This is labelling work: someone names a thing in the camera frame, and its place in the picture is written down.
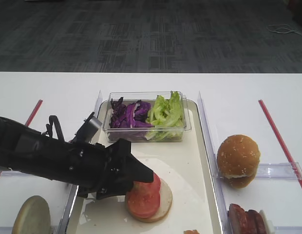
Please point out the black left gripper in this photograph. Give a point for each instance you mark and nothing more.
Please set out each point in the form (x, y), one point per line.
(105, 171)

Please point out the tomato slices pair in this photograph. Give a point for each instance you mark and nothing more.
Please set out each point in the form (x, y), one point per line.
(143, 200)

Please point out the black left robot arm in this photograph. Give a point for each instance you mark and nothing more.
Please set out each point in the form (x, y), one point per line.
(31, 152)

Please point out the green lettuce leaves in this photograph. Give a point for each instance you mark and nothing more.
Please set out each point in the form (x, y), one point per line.
(166, 113)

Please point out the meat patties stack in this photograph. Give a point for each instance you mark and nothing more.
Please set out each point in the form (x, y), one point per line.
(246, 222)

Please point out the bun bottom on tray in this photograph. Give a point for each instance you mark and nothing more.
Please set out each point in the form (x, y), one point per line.
(165, 205)

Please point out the purple cabbage shreds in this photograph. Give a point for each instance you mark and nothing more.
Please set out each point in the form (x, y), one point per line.
(133, 115)

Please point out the clear plastic salad box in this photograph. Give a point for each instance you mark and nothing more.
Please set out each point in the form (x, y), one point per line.
(138, 134)

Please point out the white metal tray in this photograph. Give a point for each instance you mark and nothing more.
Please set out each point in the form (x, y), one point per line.
(184, 166)

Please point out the orange food scrap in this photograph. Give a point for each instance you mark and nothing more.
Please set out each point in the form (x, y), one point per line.
(191, 232)

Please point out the standing bun slice left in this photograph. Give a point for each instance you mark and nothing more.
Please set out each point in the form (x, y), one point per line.
(33, 217)

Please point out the clear right long divider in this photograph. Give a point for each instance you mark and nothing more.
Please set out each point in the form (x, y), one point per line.
(222, 211)

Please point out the sesame burger bun top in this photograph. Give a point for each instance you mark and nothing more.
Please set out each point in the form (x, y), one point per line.
(238, 156)

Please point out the bun piece under top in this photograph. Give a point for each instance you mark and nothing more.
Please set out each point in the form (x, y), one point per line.
(241, 182)

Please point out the red left plastic strip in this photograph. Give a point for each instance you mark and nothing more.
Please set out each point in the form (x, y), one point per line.
(32, 115)

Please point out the red plastic strip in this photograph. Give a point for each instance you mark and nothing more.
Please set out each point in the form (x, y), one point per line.
(32, 115)
(281, 141)

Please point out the red right plastic strip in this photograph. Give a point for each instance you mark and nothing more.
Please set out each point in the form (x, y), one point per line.
(281, 141)

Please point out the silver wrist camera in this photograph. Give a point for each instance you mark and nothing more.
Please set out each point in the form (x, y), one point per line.
(88, 129)

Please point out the clear right upper rail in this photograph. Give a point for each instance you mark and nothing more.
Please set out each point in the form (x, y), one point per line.
(283, 171)

